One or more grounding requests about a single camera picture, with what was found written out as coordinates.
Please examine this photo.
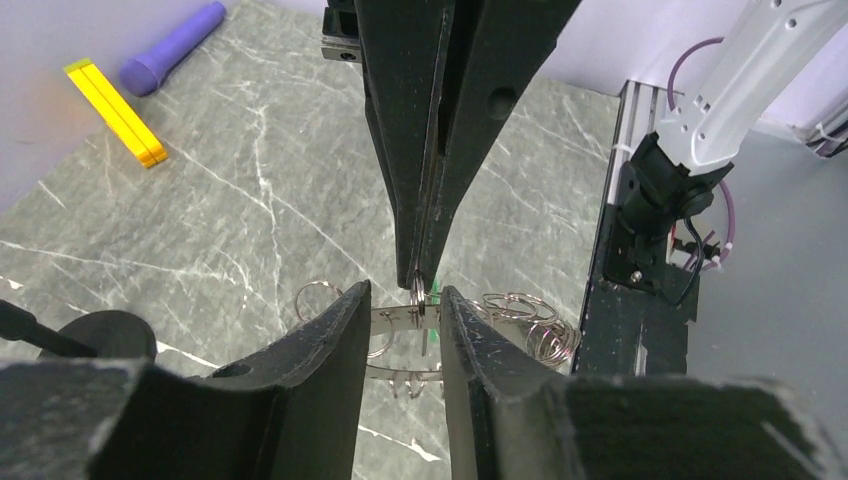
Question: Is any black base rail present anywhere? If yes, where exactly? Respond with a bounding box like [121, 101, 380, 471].
[571, 80, 698, 376]

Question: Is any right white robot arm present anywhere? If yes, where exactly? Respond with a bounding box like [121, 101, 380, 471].
[322, 1, 847, 307]

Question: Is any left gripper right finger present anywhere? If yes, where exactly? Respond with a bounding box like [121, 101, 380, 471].
[439, 286, 848, 480]

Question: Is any key with green tag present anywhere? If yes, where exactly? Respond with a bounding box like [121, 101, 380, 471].
[420, 279, 440, 357]

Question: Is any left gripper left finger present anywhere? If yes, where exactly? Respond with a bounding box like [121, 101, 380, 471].
[1, 281, 371, 479]

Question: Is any purple microphone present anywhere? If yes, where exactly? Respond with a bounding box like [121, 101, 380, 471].
[119, 1, 227, 97]

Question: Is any short black mic stand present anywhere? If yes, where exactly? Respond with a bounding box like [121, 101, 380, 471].
[1, 300, 158, 361]

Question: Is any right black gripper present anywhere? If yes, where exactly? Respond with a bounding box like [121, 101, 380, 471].
[321, 0, 579, 289]

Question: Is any metal disc with keyrings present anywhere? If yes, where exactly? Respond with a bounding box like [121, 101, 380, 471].
[294, 274, 583, 400]

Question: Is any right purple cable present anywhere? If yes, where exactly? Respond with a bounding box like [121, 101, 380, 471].
[666, 36, 738, 273]

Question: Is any yellow block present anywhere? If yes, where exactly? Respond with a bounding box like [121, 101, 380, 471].
[63, 58, 169, 168]

